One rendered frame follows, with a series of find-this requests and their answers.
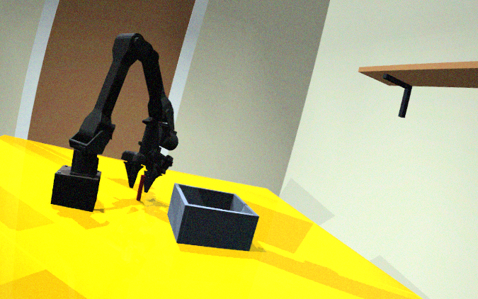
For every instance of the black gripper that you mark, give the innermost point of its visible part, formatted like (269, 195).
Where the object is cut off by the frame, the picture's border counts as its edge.
(134, 161)

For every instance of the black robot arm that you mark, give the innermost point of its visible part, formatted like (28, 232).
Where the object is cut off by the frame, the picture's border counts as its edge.
(97, 129)

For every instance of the dark red peg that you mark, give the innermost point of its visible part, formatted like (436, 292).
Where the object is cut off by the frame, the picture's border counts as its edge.
(139, 192)

